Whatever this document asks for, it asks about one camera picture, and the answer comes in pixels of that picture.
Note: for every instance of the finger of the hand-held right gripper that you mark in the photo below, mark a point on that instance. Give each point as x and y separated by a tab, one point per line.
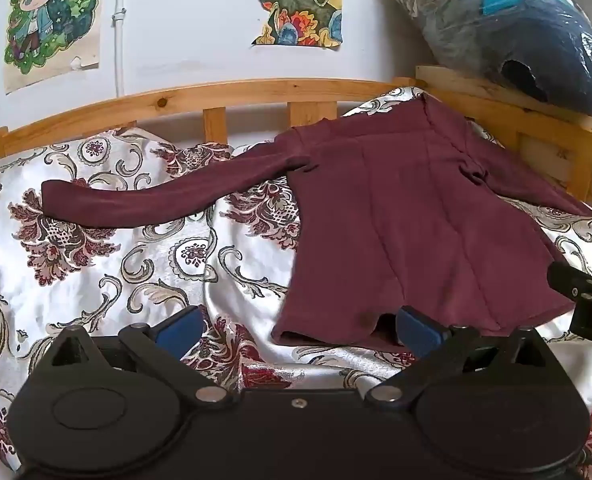
566	277

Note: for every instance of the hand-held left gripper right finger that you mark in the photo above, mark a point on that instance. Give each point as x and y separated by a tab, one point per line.
416	332

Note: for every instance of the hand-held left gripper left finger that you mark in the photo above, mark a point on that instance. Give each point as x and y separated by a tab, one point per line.
181	327

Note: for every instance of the maroon long-sleeved shirt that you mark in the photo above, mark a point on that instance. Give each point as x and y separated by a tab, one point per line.
401	220

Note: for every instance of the floral satin blanket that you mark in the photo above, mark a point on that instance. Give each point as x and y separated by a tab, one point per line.
126	270

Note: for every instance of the blue plush toy in plastic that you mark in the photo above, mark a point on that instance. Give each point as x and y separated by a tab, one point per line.
536	35

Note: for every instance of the white wall pipe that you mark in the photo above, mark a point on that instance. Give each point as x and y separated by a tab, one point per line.
120	60

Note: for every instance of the torn colourful wall poster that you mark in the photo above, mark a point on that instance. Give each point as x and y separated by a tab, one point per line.
301	15

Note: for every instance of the cartoon figure wall poster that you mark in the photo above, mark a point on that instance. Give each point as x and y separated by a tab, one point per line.
41	10

